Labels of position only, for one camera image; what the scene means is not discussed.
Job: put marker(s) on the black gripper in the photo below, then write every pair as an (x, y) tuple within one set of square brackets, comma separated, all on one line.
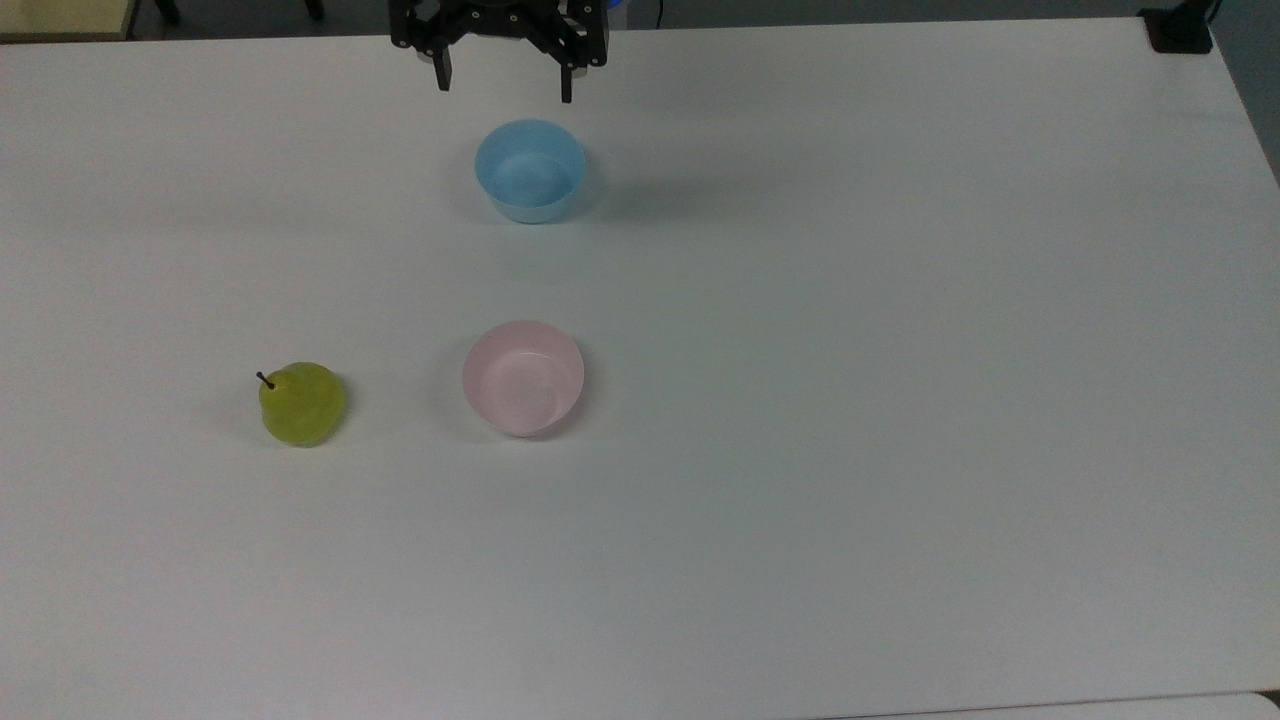
[(500, 25)]

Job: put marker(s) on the green pear with stem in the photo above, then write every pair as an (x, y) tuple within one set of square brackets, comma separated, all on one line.
[(303, 405)]

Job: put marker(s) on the blue plastic bowl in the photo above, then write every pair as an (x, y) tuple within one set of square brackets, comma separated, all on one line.
[(531, 171)]

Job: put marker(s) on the pink plastic bowl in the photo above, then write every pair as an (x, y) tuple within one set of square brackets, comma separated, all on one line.
[(523, 378)]

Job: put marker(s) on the wooden furniture piece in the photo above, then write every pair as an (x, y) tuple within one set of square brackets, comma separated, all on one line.
[(62, 17)]

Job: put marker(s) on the black pole with clamp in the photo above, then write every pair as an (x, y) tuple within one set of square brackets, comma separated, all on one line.
[(1180, 28)]

